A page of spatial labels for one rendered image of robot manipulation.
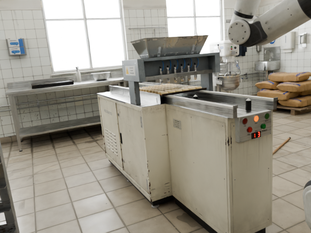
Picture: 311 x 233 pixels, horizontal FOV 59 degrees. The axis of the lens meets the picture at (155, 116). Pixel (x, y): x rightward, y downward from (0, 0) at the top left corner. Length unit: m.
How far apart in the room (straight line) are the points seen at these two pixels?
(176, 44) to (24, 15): 3.40
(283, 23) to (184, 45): 1.33
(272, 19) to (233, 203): 1.07
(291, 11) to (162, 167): 1.55
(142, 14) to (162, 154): 3.82
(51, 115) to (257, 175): 4.01
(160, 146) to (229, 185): 0.70
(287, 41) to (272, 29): 5.52
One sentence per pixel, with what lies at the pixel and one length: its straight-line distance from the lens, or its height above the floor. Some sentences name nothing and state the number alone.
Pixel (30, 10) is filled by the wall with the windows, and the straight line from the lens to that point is 5.12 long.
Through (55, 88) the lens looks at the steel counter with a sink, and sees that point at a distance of 4.31.
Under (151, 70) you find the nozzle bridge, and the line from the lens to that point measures 2.06.
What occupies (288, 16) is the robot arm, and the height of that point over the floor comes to 1.26.
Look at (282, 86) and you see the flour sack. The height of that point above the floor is 0.48.
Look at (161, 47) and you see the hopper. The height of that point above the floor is 1.25.
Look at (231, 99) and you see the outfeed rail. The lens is 1.89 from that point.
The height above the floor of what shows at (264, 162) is 0.52.
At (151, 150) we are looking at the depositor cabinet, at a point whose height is 0.50.
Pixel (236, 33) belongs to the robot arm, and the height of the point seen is 1.23.
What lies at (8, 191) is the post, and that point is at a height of 0.74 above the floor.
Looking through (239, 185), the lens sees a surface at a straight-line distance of 1.66.
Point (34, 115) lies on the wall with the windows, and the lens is 5.09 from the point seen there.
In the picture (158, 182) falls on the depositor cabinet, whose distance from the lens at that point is 2.18.
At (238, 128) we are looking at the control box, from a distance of 1.50.
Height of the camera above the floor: 1.18
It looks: 12 degrees down
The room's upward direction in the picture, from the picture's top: 5 degrees counter-clockwise
